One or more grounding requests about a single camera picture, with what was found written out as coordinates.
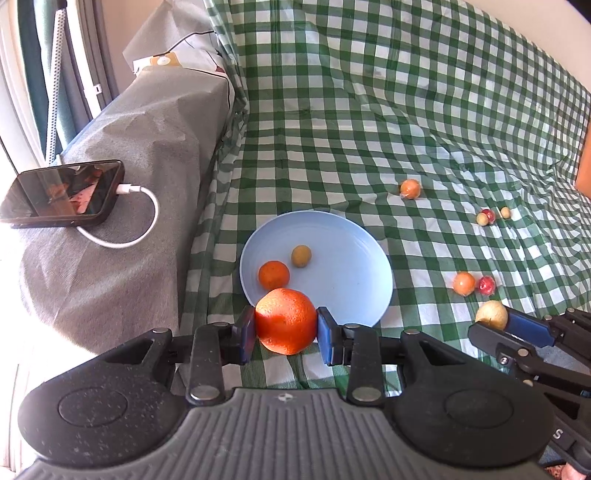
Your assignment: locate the green checked tablecloth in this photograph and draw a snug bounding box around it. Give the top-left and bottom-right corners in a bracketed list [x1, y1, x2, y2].
[178, 0, 591, 398]

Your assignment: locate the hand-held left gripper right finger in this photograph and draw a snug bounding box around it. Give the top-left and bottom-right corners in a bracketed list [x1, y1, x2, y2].
[316, 306, 467, 407]

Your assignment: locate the large orange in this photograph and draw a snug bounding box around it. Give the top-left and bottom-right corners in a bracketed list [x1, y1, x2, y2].
[255, 288, 318, 356]

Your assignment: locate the light blue plate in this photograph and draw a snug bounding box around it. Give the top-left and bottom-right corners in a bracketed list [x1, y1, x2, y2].
[239, 210, 393, 329]

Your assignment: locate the tan paper tag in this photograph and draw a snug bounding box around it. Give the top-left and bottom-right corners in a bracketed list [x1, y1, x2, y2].
[133, 52, 179, 75]

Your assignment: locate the pale yellow round fruit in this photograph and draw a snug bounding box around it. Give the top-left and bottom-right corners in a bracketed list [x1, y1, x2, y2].
[475, 300, 509, 330]

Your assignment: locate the orange object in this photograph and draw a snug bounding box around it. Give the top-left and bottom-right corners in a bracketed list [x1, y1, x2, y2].
[574, 137, 591, 200]

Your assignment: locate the small orange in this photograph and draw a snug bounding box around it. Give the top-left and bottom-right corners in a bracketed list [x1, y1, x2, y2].
[257, 260, 291, 291]

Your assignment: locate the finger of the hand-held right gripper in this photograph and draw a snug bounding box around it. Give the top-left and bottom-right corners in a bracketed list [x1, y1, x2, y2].
[468, 322, 591, 398]
[505, 307, 591, 352]

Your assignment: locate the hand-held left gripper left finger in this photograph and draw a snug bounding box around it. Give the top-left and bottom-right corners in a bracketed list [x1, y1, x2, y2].
[99, 305, 257, 408]

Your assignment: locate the grey cloth-covered furniture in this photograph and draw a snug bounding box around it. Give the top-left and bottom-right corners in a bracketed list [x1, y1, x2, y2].
[14, 69, 232, 354]

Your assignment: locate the black smartphone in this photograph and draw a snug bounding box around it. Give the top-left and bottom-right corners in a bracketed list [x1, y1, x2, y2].
[0, 160, 125, 229]

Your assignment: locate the white dotted strip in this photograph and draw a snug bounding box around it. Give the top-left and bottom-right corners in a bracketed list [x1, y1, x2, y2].
[45, 8, 71, 163]

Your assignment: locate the white fabric cover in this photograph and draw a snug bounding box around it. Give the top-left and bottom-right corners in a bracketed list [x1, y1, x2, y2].
[122, 0, 232, 77]

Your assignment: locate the white charging cable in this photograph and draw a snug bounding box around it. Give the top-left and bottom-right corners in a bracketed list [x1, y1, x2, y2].
[75, 184, 160, 250]

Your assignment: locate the orange-yellow round fruit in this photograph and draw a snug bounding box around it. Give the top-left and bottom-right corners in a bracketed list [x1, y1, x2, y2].
[452, 272, 476, 296]

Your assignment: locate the dark green curtain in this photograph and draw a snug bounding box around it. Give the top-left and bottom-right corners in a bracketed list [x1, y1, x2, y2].
[17, 0, 118, 160]

